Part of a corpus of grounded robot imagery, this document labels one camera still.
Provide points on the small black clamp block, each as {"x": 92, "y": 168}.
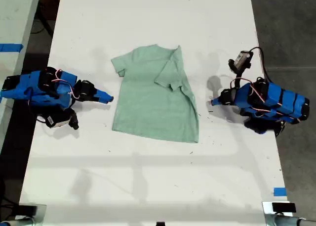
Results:
{"x": 160, "y": 224}

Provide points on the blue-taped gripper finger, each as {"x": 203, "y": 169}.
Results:
{"x": 103, "y": 94}
{"x": 218, "y": 100}
{"x": 102, "y": 100}
{"x": 218, "y": 103}

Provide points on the black white camera box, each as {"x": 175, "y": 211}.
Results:
{"x": 60, "y": 121}
{"x": 242, "y": 60}

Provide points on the shiny metal bracket plate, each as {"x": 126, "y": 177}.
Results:
{"x": 42, "y": 211}
{"x": 267, "y": 207}

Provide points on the pale green T-shirt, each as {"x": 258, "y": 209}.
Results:
{"x": 153, "y": 100}

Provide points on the small black box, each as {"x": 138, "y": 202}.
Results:
{"x": 284, "y": 207}
{"x": 27, "y": 210}

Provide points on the short blue tape strip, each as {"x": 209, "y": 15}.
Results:
{"x": 280, "y": 192}

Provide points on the grey metal tube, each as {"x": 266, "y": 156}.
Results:
{"x": 288, "y": 221}
{"x": 14, "y": 222}

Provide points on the short black camera stalk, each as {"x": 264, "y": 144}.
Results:
{"x": 238, "y": 78}

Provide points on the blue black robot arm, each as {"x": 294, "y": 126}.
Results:
{"x": 279, "y": 102}
{"x": 32, "y": 90}

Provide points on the long blue tape strip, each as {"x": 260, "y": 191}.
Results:
{"x": 11, "y": 48}

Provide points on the white side table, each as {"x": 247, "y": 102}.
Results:
{"x": 14, "y": 15}

